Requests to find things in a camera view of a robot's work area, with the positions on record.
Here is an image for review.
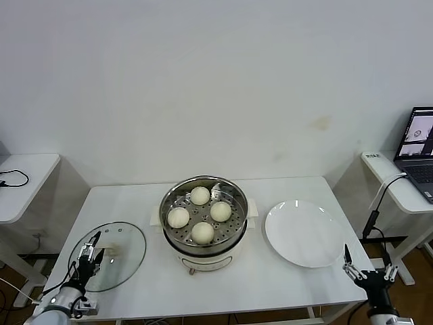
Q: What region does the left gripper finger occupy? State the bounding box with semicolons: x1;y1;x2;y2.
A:
77;231;102;261
87;246;105;265

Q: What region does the white flat strap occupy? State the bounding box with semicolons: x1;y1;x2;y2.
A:
368;172;408;211

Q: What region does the stainless steel steamer basket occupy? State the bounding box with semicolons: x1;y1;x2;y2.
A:
159;175;249;254

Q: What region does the grey open laptop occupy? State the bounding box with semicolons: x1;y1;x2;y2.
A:
394;106;433;204

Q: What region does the glass lid with cream handle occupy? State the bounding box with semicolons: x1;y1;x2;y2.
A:
68;221;147;293

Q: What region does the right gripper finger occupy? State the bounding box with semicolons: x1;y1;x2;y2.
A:
342;243;368;281
382;253;397;282

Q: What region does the white side desk with laptop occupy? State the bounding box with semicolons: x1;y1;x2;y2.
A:
360;150;433;286

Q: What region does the white side desk with cable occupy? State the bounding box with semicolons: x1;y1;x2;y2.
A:
0;152;62;308

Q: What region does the white round plate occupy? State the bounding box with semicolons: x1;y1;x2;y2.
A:
265;200;346;269

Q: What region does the white steamed baozi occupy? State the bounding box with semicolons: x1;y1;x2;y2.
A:
167;207;190;228
191;221;216;245
209;202;233;223
189;185;211;205

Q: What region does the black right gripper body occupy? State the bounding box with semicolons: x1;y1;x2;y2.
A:
353;269;396;311

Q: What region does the black cable with adapter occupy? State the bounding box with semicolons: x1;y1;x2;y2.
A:
362;173;409;272

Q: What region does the black cable with plug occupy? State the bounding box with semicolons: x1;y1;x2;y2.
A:
0;169;30;188

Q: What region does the cream electric cooker pot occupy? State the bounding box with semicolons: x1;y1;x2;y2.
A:
150;198;260;276

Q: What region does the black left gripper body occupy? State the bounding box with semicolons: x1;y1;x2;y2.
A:
74;257;101;293

